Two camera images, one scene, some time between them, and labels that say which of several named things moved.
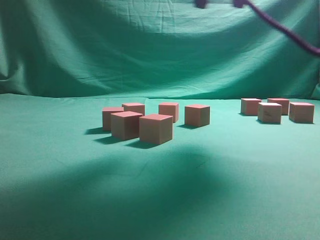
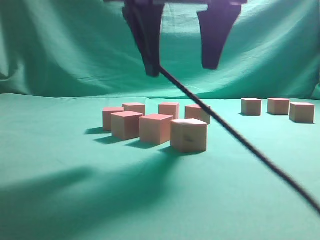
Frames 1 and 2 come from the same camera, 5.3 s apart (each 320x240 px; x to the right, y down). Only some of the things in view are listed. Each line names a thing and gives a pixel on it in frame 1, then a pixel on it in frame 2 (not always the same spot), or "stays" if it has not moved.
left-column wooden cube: (169, 109) stays
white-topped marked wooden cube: (270, 112) -> (188, 135)
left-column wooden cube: (125, 125) stays
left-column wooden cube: (138, 108) stays
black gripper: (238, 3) -> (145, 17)
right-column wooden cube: (106, 112) stays
